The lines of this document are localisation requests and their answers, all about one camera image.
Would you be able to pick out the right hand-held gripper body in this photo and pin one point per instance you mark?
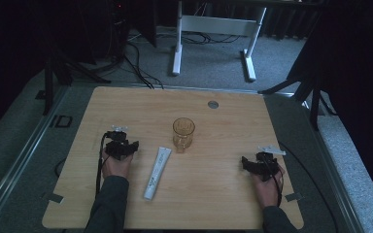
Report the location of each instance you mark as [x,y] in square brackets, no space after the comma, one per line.
[265,161]

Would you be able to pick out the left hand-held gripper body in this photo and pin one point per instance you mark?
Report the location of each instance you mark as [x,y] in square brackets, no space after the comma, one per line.
[118,145]

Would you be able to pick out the white toothpaste tube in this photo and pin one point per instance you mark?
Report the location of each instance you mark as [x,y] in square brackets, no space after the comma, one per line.
[157,173]

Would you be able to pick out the clear glass cup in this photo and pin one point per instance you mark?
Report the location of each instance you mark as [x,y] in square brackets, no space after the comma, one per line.
[183,133]

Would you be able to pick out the person's left hand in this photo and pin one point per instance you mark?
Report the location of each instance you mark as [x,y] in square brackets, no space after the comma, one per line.
[116,166]

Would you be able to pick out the person's right hand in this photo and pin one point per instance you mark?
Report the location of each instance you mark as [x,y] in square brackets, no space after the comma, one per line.
[267,191]

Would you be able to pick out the grey tape strip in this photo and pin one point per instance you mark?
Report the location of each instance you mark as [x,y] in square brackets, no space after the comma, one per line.
[293,196]
[52,197]

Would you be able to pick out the grey table grommet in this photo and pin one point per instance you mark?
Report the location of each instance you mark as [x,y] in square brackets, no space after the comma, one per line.
[213,104]

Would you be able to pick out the black tripod stand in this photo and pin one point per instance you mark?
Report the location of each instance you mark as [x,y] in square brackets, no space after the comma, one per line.
[307,90]
[61,74]

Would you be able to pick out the white metal table frame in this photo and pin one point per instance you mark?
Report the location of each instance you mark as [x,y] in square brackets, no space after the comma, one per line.
[215,39]

